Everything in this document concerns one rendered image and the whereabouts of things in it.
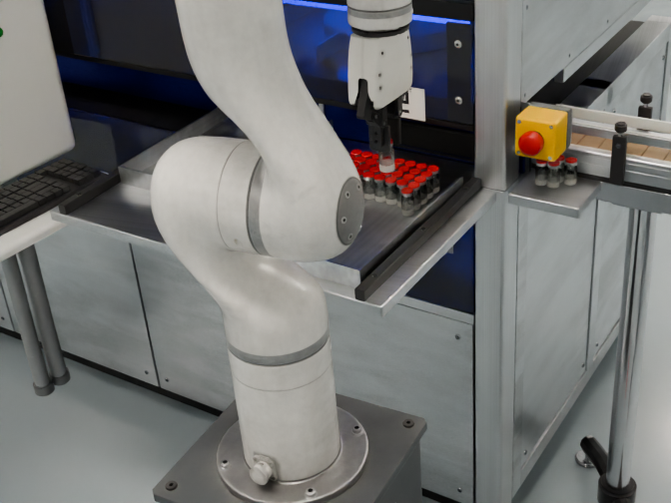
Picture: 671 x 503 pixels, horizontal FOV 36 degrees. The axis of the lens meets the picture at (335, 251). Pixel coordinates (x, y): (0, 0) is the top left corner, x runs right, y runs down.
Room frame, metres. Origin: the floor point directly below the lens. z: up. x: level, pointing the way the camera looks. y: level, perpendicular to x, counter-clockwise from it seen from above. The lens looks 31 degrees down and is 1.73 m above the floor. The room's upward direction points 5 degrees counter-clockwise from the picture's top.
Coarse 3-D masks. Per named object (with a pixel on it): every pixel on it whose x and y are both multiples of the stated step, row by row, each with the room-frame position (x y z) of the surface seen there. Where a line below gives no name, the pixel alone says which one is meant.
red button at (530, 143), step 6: (528, 132) 1.52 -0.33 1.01; (534, 132) 1.51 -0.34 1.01; (522, 138) 1.51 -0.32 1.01; (528, 138) 1.50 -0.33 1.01; (534, 138) 1.50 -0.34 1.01; (540, 138) 1.50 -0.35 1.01; (522, 144) 1.51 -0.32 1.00; (528, 144) 1.50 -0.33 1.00; (534, 144) 1.50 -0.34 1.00; (540, 144) 1.50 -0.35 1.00; (522, 150) 1.51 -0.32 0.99; (528, 150) 1.50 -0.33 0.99; (534, 150) 1.49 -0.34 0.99; (540, 150) 1.50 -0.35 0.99
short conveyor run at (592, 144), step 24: (648, 96) 1.65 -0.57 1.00; (576, 120) 1.72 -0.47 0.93; (600, 120) 1.67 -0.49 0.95; (624, 120) 1.64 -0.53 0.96; (648, 120) 1.62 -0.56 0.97; (576, 144) 1.63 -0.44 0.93; (600, 144) 1.62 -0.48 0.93; (624, 144) 1.54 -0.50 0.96; (648, 144) 1.55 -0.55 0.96; (600, 168) 1.57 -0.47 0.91; (624, 168) 1.54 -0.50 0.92; (648, 168) 1.53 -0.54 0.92; (600, 192) 1.57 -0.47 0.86; (624, 192) 1.55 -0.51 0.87; (648, 192) 1.53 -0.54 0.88
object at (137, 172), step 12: (216, 108) 1.97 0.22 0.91; (204, 120) 1.93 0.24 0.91; (216, 120) 1.96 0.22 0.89; (228, 120) 1.98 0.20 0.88; (180, 132) 1.87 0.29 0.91; (192, 132) 1.90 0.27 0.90; (204, 132) 1.93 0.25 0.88; (216, 132) 1.92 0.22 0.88; (228, 132) 1.92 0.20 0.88; (240, 132) 1.91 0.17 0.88; (156, 144) 1.82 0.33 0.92; (168, 144) 1.84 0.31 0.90; (144, 156) 1.78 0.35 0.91; (156, 156) 1.81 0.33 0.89; (120, 168) 1.73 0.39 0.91; (132, 168) 1.75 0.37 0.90; (144, 168) 1.78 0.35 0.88; (132, 180) 1.71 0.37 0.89; (144, 180) 1.69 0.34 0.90
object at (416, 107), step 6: (408, 90) 1.67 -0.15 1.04; (414, 90) 1.66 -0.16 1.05; (420, 90) 1.65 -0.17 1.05; (408, 96) 1.67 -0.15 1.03; (414, 96) 1.66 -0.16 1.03; (420, 96) 1.65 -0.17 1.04; (414, 102) 1.66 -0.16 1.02; (420, 102) 1.65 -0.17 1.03; (402, 108) 1.67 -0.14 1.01; (408, 108) 1.67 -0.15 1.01; (414, 108) 1.66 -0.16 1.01; (420, 108) 1.65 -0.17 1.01; (402, 114) 1.67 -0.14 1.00; (408, 114) 1.67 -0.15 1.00; (414, 114) 1.66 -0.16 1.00; (420, 114) 1.65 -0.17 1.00; (420, 120) 1.65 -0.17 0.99
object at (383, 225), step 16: (448, 192) 1.53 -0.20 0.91; (368, 208) 1.55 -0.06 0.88; (384, 208) 1.54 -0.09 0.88; (400, 208) 1.54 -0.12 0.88; (432, 208) 1.48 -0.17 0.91; (368, 224) 1.49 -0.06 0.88; (384, 224) 1.49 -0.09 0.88; (400, 224) 1.48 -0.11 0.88; (416, 224) 1.44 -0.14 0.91; (368, 240) 1.44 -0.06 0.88; (384, 240) 1.43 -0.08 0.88; (400, 240) 1.39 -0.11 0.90; (336, 256) 1.39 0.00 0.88; (352, 256) 1.39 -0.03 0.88; (368, 256) 1.38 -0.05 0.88; (384, 256) 1.35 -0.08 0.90; (320, 272) 1.34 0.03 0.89; (336, 272) 1.32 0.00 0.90; (352, 272) 1.30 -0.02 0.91; (368, 272) 1.31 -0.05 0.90
